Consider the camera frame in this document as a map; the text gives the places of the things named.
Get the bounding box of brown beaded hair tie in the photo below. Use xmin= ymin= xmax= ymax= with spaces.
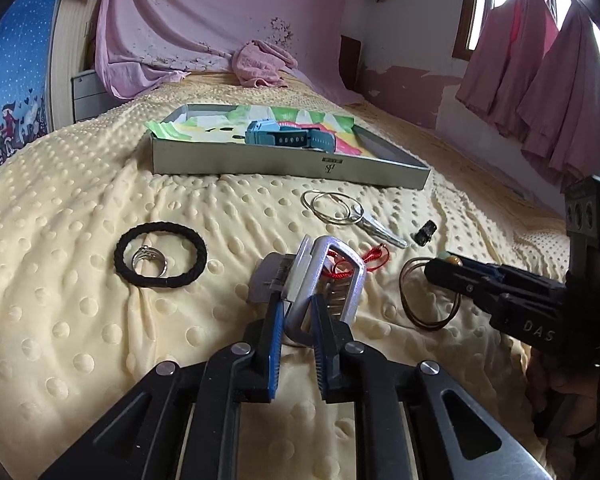
xmin=399 ymin=252 xmax=464 ymax=332

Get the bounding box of brown wooden board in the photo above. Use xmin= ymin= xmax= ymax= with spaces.
xmin=340 ymin=35 xmax=364 ymax=97

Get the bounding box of grey drawer cabinet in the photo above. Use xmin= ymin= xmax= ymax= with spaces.
xmin=70 ymin=69 xmax=127 ymax=122

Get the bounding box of colourful paper lining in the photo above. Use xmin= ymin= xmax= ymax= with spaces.
xmin=145 ymin=106 xmax=381 ymax=159

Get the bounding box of grey shallow box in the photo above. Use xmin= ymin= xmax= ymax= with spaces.
xmin=150 ymin=104 xmax=432 ymax=191

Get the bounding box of key with metal rings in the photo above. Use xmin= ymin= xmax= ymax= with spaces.
xmin=302 ymin=189 xmax=411 ymax=250

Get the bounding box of wooden frame window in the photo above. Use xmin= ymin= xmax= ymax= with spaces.
xmin=452 ymin=0 xmax=600 ymax=88

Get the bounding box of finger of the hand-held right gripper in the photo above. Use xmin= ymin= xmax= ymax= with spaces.
xmin=460 ymin=259 xmax=567 ymax=288
xmin=425 ymin=258 xmax=571 ymax=346

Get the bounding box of silver carabiner clip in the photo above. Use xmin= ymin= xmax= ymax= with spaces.
xmin=249 ymin=234 xmax=369 ymax=349

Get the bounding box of beige wooden panel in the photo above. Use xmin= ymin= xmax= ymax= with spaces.
xmin=46 ymin=0 xmax=112 ymax=132

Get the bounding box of pink curtain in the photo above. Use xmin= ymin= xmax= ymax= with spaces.
xmin=455 ymin=0 xmax=561 ymax=137
xmin=519 ymin=5 xmax=600 ymax=187

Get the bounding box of blue wrist watch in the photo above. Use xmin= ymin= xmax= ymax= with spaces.
xmin=245 ymin=120 xmax=337 ymax=153

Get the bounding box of red string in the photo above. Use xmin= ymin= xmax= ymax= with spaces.
xmin=324 ymin=244 xmax=392 ymax=279

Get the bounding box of pink towel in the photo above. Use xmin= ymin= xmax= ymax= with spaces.
xmin=231 ymin=39 xmax=300 ymax=90

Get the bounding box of pink hanging sheet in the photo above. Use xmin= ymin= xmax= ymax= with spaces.
xmin=94 ymin=0 xmax=367 ymax=107

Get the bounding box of person's right hand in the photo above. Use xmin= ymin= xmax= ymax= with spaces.
xmin=529 ymin=354 xmax=600 ymax=442

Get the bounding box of black hair tie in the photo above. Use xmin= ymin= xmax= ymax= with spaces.
xmin=114 ymin=221 xmax=208 ymax=289

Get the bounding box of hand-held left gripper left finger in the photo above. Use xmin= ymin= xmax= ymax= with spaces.
xmin=37 ymin=294 xmax=286 ymax=480

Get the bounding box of blue printed wardrobe cover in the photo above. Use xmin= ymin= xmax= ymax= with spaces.
xmin=0 ymin=0 xmax=67 ymax=183

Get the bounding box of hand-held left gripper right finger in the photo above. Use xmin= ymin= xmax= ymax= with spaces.
xmin=307 ymin=294 xmax=556 ymax=480

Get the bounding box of silver finger ring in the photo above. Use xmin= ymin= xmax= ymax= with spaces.
xmin=131 ymin=245 xmax=170 ymax=277

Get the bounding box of small black clip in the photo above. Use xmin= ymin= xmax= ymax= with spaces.
xmin=413 ymin=220 xmax=438 ymax=246

